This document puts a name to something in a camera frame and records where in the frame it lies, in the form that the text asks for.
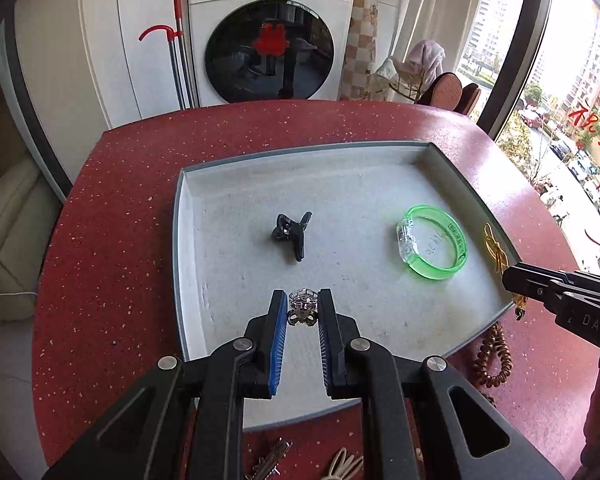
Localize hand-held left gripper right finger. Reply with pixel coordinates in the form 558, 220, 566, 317
316, 288, 566, 480

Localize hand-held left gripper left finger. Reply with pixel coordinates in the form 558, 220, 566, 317
42, 289, 288, 480

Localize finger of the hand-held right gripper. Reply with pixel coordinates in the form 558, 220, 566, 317
502, 262, 568, 313
557, 270, 600, 292

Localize braided cord bracelet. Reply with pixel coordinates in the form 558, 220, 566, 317
482, 222, 527, 321

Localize brown wooden bead bracelet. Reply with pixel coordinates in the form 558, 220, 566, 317
472, 321, 512, 406

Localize black hair claw clip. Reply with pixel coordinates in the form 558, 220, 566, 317
271, 211, 312, 262

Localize green translucent bracelet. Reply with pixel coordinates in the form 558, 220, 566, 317
396, 203, 468, 280

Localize metal hair clips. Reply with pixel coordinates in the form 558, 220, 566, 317
245, 437, 293, 480

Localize beige hair claw clip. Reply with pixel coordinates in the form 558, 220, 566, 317
320, 449, 363, 480

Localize grey rectangular tray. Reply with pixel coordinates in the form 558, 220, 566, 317
172, 141, 523, 433

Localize red window sticker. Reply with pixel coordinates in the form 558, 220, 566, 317
567, 102, 600, 221

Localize brown round chair back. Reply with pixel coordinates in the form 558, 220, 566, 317
460, 83, 482, 118
415, 72, 463, 111

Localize leaf patterned cloth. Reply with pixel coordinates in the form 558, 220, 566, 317
374, 57, 426, 104

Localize cream leather sofa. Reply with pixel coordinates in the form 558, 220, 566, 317
0, 152, 63, 321

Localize red paper cutout sticker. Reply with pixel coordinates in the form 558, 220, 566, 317
256, 23, 290, 57

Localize white washing machine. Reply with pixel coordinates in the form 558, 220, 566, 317
186, 0, 356, 107

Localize white tall cabinet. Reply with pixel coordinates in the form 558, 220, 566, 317
80, 0, 191, 130

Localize dark window frame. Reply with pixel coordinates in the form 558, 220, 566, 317
477, 0, 568, 138

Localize red handled mop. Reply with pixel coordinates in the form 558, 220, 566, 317
139, 0, 198, 111

